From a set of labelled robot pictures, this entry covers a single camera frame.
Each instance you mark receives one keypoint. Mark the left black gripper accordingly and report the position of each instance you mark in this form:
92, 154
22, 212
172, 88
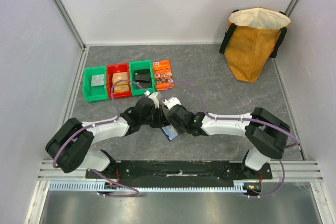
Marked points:
161, 119

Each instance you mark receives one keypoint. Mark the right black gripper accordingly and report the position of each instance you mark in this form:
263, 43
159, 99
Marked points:
172, 120

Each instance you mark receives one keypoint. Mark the blue card holder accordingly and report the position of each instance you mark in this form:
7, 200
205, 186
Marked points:
170, 133

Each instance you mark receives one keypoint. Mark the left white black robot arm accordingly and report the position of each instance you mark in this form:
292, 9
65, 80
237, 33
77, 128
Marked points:
69, 147

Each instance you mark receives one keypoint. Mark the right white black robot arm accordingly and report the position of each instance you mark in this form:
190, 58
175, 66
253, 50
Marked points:
267, 133

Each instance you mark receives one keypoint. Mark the lower gold card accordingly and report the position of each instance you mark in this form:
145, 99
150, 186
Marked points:
121, 88

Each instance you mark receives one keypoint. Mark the silver card in bin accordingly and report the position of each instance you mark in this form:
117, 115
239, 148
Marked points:
98, 80

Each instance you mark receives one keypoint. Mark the orange blister pack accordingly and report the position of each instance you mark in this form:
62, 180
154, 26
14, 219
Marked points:
162, 74

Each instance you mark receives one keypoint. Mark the red bin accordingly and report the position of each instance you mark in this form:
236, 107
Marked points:
111, 69

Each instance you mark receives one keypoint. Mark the left green bin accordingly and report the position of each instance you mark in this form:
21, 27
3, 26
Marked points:
94, 94

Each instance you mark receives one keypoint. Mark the yellow tote bag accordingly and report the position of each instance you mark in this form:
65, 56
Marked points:
252, 37

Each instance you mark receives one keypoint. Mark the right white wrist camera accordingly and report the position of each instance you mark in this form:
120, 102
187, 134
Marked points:
171, 102

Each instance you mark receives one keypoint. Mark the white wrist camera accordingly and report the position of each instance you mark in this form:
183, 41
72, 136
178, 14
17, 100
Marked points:
171, 102
155, 97

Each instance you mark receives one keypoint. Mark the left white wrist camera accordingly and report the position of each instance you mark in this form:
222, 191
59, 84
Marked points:
155, 97

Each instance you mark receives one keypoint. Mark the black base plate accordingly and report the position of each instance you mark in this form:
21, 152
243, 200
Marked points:
224, 169

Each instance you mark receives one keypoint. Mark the aluminium frame rail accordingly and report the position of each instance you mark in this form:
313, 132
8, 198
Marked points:
296, 172

